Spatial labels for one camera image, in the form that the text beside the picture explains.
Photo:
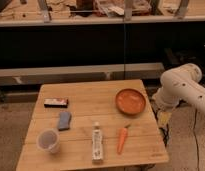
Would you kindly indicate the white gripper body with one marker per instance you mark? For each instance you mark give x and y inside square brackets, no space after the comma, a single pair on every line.
[163,117]

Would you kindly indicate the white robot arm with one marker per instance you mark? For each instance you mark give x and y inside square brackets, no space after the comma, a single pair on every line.
[179,83]

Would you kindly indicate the orange toy carrot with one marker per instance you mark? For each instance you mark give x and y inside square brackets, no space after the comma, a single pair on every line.
[122,138]

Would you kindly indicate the white tube with cap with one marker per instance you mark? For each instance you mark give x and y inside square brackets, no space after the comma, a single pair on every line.
[97,144]

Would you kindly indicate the wooden folding table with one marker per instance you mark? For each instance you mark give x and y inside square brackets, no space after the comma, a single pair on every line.
[91,102]

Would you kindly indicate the blue sponge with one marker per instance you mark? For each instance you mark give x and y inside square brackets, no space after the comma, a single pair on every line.
[64,121]

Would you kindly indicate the dark rectangular box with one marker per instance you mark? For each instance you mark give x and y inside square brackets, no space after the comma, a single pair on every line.
[56,102]

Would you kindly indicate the clear plastic cup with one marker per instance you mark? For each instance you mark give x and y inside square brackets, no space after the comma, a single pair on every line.
[48,141]

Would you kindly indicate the long metal shelf rack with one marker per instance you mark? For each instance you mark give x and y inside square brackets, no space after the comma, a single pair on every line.
[51,41]

